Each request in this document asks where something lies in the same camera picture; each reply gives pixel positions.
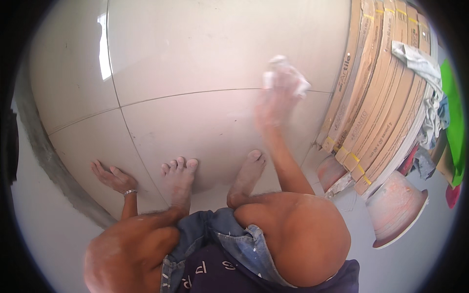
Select person's left hand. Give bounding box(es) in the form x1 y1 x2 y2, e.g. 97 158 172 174
91 160 139 194

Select person's right hand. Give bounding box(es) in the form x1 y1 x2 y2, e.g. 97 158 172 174
254 68 300 131

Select white wiping cloth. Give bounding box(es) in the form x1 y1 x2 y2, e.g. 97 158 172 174
262 55 312 99

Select small pink upturned bucket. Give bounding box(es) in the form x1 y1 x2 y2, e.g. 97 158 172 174
316 154 348 193

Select stack of cardboard tile cartons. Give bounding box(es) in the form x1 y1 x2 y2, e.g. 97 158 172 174
316 0 439 200

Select white plaster-crusted trowel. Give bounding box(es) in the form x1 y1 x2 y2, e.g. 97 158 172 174
324 172 357 200

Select grey white cloth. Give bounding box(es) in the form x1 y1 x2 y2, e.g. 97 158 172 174
391 40 448 149

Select person's legs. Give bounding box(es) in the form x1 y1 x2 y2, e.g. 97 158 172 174
84 148 352 293

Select blue grey cloth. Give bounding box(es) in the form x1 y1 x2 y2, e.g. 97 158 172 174
411 146 437 181

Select large pink upturned bucket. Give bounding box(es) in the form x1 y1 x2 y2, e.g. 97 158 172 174
365 170 429 250

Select green cloth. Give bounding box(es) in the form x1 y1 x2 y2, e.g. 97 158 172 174
440 59 466 187

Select person's body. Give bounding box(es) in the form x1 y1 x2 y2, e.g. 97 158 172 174
178 243 360 293

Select red cloth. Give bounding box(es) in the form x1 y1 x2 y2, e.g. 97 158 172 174
445 183 462 209

